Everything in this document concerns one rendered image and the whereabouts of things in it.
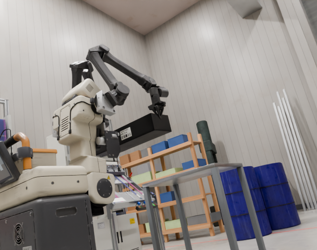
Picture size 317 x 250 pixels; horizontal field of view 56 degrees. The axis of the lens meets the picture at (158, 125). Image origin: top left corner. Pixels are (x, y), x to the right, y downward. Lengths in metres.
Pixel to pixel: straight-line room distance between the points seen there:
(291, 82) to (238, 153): 2.32
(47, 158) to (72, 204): 0.28
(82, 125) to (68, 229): 0.63
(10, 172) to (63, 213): 0.28
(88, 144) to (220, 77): 7.74
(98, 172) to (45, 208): 0.47
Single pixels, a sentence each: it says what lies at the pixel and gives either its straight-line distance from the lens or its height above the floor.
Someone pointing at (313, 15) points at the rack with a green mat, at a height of 0.62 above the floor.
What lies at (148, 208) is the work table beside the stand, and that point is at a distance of 2.48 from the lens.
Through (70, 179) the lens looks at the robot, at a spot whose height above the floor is 0.75.
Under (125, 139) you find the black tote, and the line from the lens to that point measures 1.94.
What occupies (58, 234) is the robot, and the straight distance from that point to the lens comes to 1.26.
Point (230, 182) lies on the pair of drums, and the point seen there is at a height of 0.77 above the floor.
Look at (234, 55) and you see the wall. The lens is 9.21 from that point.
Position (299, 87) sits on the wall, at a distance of 8.40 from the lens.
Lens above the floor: 0.54
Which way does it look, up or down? 16 degrees up
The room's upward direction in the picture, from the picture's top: 12 degrees counter-clockwise
